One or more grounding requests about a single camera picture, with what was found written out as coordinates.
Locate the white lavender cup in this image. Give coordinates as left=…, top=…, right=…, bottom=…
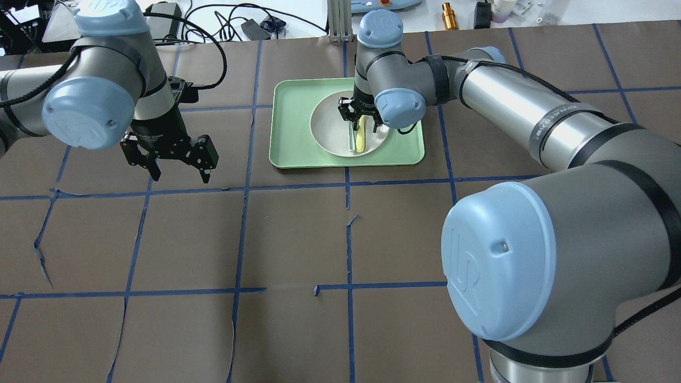
left=491, top=0, right=518, bottom=24

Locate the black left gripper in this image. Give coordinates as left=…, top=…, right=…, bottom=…
left=120, top=114, right=219, bottom=184

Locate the black power adapter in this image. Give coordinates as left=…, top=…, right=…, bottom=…
left=240, top=19, right=271, bottom=41

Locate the pale green plastic spoon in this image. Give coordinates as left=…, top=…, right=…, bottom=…
left=348, top=132, right=356, bottom=153

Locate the white round plate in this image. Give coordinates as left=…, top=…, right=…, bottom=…
left=310, top=90, right=390, bottom=157

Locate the teach pendant near tray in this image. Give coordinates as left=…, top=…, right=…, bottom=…
left=350, top=0, right=422, bottom=14

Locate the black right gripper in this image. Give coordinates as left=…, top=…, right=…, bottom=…
left=338, top=90, right=384, bottom=134

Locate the aluminium frame post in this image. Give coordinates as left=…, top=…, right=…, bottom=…
left=327, top=0, right=354, bottom=42

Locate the light green tray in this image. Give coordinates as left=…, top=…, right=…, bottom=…
left=269, top=78, right=425, bottom=168

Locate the grey electronics box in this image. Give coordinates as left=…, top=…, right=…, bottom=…
left=144, top=2, right=181, bottom=42

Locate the yellow plastic fork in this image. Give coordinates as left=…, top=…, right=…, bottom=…
left=354, top=115, right=367, bottom=154

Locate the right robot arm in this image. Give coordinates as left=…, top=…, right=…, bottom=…
left=338, top=9, right=680, bottom=382

